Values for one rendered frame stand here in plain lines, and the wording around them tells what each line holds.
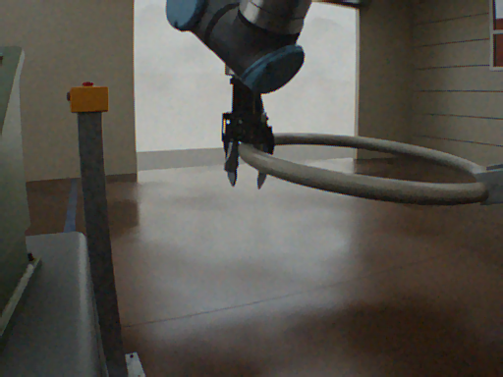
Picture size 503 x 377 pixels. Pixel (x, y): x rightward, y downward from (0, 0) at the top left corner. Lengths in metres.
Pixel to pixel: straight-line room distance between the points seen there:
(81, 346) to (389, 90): 8.55
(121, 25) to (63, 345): 6.19
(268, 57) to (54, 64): 5.84
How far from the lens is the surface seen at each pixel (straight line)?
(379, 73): 8.51
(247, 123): 0.68
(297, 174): 0.53
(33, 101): 6.26
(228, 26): 0.55
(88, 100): 1.25
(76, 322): 0.30
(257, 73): 0.51
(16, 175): 0.37
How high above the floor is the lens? 1.00
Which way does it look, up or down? 12 degrees down
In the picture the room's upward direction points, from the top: straight up
